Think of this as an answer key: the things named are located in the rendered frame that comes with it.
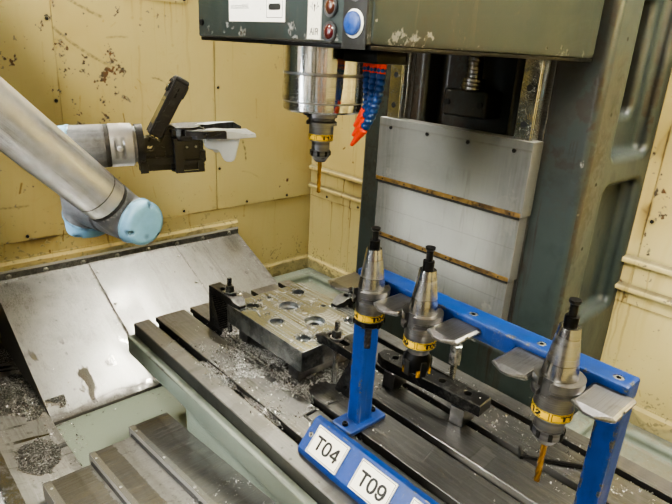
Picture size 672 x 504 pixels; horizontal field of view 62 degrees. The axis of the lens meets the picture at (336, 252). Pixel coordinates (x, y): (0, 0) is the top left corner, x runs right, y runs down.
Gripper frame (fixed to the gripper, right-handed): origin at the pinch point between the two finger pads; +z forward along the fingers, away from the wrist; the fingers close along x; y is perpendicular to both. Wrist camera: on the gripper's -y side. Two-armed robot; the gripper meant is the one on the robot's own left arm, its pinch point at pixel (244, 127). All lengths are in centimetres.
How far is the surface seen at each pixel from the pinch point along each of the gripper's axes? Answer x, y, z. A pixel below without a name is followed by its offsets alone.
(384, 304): 37.2, 22.6, 11.5
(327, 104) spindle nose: 7.8, -4.8, 13.9
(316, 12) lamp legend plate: 27.1, -19.7, 3.6
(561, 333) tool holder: 64, 16, 21
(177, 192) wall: -101, 39, 1
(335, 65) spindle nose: 8.1, -11.7, 15.3
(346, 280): 26.6, 22.6, 9.8
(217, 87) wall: -106, 2, 19
